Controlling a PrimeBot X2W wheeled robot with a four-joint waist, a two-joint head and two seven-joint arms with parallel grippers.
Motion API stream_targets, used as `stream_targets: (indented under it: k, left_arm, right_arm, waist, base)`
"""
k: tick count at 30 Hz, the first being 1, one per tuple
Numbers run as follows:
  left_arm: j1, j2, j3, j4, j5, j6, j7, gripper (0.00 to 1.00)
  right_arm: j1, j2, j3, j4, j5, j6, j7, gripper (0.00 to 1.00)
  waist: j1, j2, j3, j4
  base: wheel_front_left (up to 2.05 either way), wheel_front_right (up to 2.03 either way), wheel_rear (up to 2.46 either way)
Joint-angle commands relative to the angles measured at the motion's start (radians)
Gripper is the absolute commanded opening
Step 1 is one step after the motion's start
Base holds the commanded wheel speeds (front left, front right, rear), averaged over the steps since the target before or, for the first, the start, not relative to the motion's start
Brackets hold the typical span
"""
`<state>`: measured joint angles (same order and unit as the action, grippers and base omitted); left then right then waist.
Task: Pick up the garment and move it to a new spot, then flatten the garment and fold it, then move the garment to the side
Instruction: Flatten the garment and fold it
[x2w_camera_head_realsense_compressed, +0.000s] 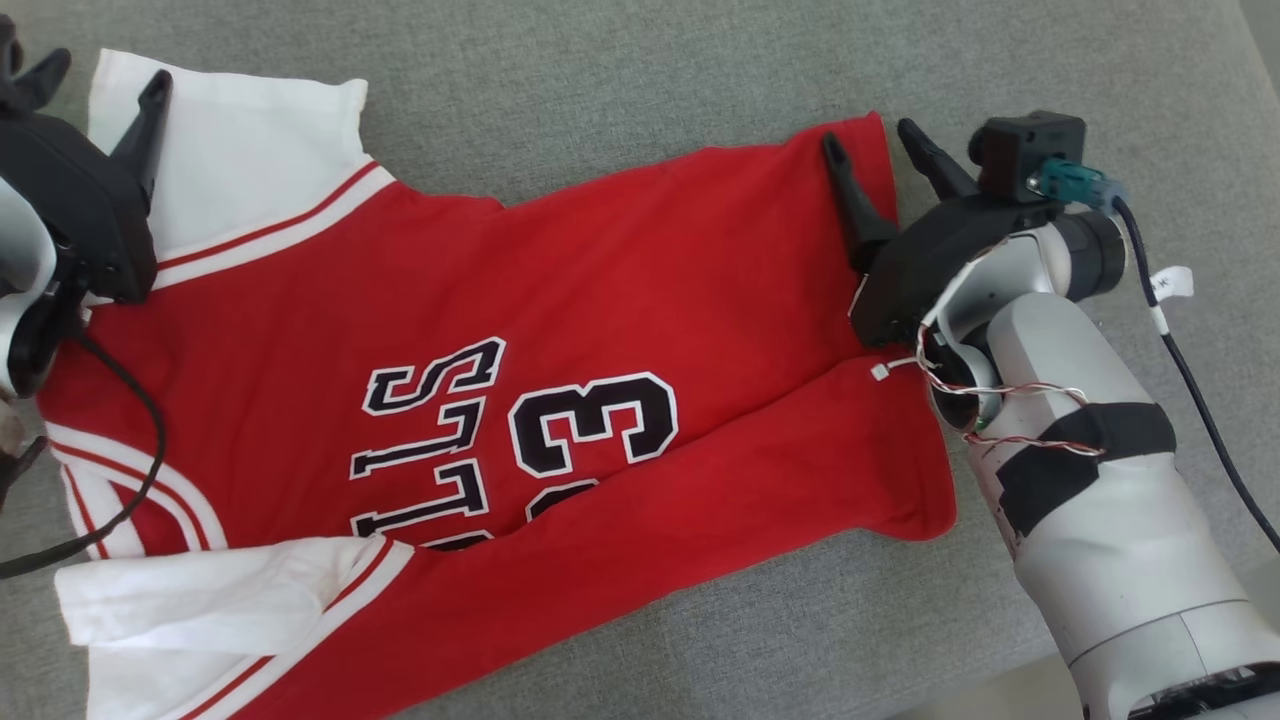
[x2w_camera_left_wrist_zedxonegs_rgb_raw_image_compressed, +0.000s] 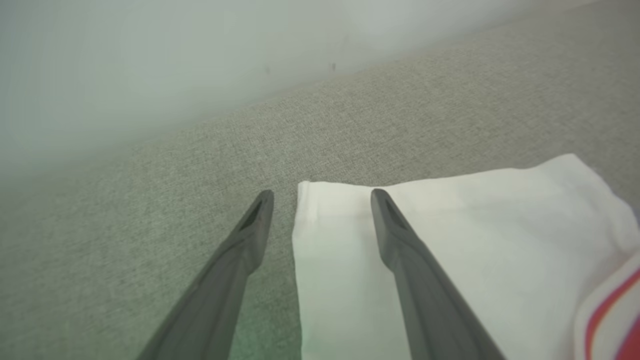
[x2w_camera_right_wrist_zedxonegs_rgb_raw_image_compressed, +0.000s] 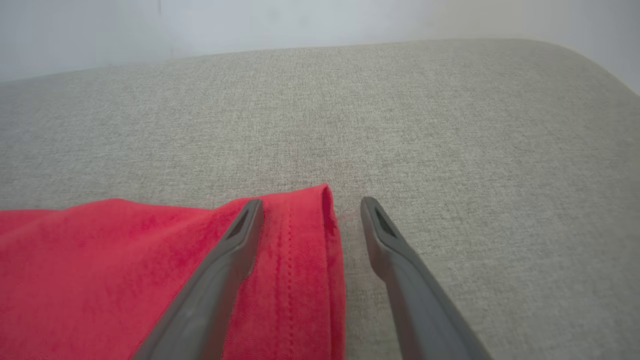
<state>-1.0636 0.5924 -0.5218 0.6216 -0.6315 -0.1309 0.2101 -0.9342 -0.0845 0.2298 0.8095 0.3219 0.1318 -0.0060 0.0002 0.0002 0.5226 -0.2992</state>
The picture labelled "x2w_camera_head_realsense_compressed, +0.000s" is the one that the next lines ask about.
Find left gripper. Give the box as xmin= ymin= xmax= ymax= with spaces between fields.
xmin=0 ymin=48 xmax=173 ymax=306

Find red Bulls jersey white sleeves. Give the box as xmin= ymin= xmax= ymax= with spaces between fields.
xmin=38 ymin=48 xmax=957 ymax=720

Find white cable tag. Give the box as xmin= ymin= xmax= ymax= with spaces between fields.
xmin=1148 ymin=266 xmax=1196 ymax=337

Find black cable teal connector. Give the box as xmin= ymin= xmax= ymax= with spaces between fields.
xmin=0 ymin=330 xmax=167 ymax=581
xmin=1035 ymin=158 xmax=1280 ymax=556

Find red white twisted wires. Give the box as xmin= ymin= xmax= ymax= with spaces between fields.
xmin=870 ymin=320 xmax=1107 ymax=457

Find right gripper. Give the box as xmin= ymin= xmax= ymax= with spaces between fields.
xmin=821 ymin=118 xmax=1066 ymax=349

